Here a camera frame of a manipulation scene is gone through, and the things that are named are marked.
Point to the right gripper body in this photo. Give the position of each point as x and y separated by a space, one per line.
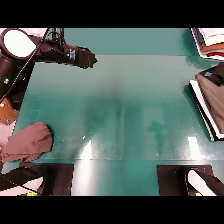
217 75

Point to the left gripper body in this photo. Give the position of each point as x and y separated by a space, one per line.
81 57

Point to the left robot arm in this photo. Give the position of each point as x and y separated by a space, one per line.
13 71

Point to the grey-brown garment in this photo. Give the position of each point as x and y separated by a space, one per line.
213 100

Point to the orange garment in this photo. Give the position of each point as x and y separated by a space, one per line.
213 49

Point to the black garment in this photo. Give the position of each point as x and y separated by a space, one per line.
199 110

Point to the blue garment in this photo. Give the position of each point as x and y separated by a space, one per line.
196 39

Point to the pink-brown garment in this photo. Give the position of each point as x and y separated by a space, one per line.
30 141

